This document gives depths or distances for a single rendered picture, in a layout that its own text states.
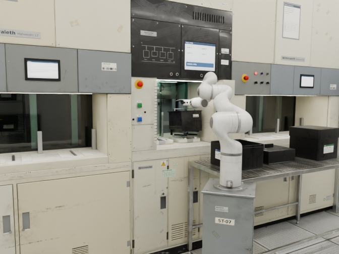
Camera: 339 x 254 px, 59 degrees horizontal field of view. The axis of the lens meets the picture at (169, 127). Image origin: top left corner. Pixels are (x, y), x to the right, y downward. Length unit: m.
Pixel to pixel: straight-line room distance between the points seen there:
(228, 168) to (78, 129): 1.31
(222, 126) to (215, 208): 0.44
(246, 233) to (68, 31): 1.58
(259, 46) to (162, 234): 1.78
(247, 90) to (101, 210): 1.54
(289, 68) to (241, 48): 0.59
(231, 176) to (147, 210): 0.87
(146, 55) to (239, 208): 1.21
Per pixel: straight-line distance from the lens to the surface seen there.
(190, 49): 2.37
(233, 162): 1.67
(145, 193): 2.29
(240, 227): 1.70
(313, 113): 3.69
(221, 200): 1.66
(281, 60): 3.00
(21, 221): 2.14
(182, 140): 2.57
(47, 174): 2.06
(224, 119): 1.63
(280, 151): 2.44
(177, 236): 2.55
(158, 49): 2.24
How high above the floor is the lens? 1.27
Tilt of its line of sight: 6 degrees down
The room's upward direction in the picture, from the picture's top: straight up
